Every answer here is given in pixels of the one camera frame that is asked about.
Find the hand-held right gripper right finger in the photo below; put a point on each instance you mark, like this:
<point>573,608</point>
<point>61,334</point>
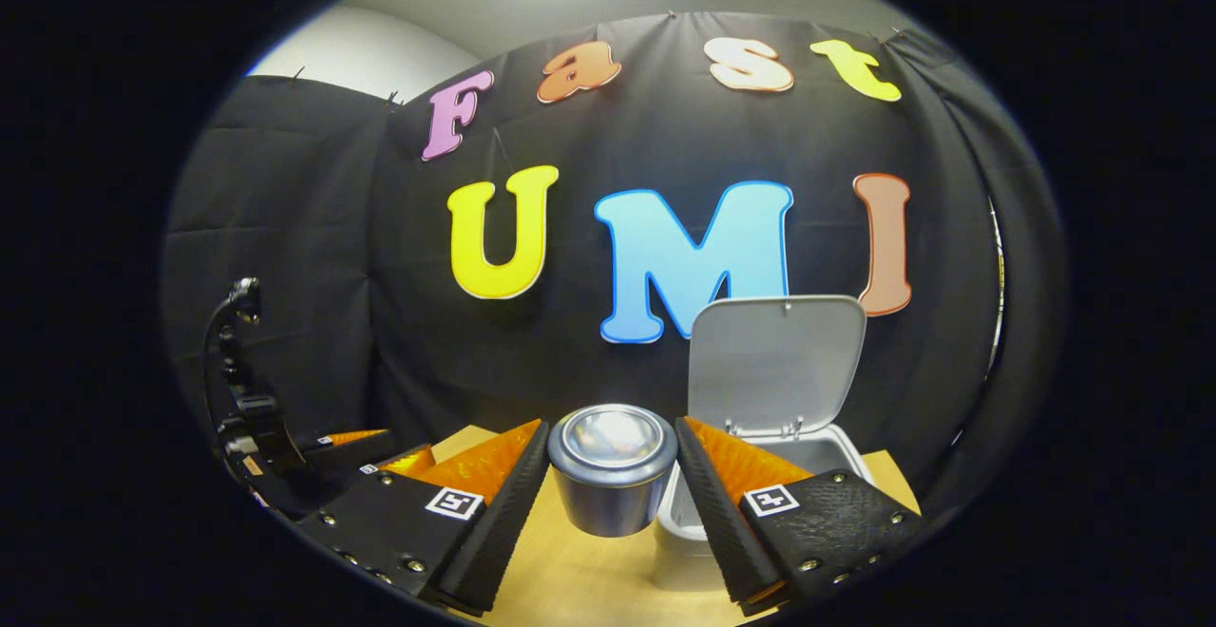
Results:
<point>727,522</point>

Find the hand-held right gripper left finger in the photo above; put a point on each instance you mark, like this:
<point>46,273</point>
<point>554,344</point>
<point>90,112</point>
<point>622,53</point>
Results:
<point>494,522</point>

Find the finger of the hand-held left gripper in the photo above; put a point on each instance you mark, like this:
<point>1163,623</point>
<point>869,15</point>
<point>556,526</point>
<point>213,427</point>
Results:
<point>351,446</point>
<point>408,461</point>

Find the silver pop can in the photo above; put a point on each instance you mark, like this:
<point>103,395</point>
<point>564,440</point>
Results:
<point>613,494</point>

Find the white desktop garbage bin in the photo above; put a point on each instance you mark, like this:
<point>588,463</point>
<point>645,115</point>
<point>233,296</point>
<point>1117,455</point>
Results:
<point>774,361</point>

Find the wooden desktop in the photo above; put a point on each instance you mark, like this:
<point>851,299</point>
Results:
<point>589,579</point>

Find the black backdrop cloth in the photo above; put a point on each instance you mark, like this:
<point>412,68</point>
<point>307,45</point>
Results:
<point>570,342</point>

